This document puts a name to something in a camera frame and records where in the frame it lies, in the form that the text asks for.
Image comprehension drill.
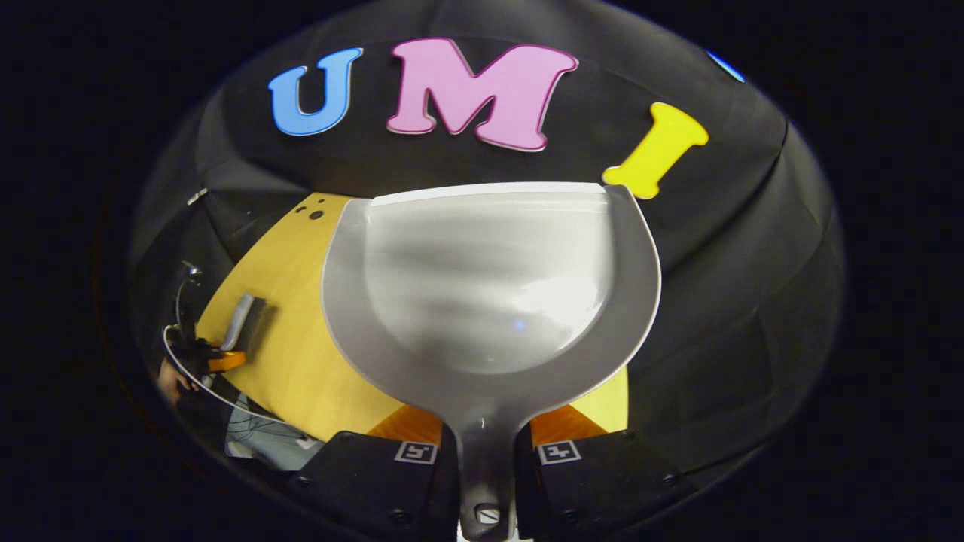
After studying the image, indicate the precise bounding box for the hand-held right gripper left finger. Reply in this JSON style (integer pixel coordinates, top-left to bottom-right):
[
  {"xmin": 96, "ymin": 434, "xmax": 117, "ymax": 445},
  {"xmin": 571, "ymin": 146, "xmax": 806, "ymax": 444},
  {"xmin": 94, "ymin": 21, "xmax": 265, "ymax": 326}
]
[{"xmin": 294, "ymin": 405, "xmax": 462, "ymax": 542}]

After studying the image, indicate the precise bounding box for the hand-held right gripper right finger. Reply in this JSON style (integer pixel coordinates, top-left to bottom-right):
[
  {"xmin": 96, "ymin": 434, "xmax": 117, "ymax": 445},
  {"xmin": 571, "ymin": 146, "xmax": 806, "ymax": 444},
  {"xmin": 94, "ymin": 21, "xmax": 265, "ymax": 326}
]
[{"xmin": 515, "ymin": 405, "xmax": 699, "ymax": 541}]

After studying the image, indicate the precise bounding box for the grey dustpan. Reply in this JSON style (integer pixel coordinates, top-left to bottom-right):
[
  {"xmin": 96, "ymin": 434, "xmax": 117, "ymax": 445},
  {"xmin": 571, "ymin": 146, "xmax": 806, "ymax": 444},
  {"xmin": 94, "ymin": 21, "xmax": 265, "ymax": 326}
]
[{"xmin": 320, "ymin": 181, "xmax": 663, "ymax": 542}]

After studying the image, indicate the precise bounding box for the wooden desktop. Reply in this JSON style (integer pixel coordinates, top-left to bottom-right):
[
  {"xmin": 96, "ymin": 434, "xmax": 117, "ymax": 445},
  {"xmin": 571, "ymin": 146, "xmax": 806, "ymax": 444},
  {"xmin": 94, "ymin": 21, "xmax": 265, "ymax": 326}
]
[{"xmin": 194, "ymin": 192, "xmax": 630, "ymax": 445}]

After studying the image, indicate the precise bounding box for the black backdrop cloth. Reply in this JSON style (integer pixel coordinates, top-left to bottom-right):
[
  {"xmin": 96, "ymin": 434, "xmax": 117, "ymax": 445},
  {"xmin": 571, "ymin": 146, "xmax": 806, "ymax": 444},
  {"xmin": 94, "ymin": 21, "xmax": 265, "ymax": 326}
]
[{"xmin": 128, "ymin": 0, "xmax": 846, "ymax": 483}]

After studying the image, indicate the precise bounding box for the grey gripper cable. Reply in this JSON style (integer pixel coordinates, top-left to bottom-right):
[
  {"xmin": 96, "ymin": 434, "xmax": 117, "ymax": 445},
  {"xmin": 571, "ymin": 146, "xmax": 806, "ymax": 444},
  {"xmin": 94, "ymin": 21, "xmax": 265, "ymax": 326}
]
[{"xmin": 162, "ymin": 324, "xmax": 304, "ymax": 425}]

